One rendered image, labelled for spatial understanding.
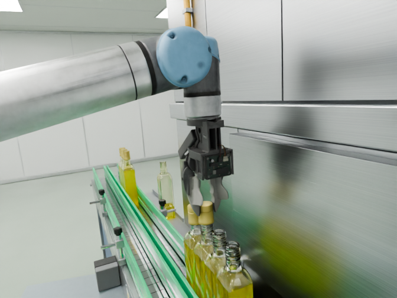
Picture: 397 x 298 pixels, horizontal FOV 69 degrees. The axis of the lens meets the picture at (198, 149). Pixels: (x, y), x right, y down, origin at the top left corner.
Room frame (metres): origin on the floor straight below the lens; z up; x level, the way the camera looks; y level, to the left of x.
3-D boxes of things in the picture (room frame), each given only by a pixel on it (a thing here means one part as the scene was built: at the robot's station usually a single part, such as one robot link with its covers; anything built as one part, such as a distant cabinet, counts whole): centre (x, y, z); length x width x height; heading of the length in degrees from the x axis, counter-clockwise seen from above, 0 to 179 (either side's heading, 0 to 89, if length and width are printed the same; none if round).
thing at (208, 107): (0.59, -0.02, 1.40); 0.08 x 0.08 x 0.05
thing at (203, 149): (0.58, -0.02, 1.32); 0.09 x 0.08 x 0.12; 24
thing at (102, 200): (1.30, 0.49, 0.94); 0.07 x 0.04 x 0.13; 114
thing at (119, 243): (0.88, 0.31, 0.94); 0.07 x 0.04 x 0.13; 114
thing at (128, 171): (1.45, 0.37, 1.02); 0.06 x 0.06 x 0.28; 24
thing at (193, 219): (0.66, 0.02, 1.14); 0.04 x 0.04 x 0.04
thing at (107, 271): (0.97, 0.37, 0.79); 0.08 x 0.08 x 0.08; 24
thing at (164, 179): (1.24, 0.16, 1.01); 0.06 x 0.06 x 0.26; 24
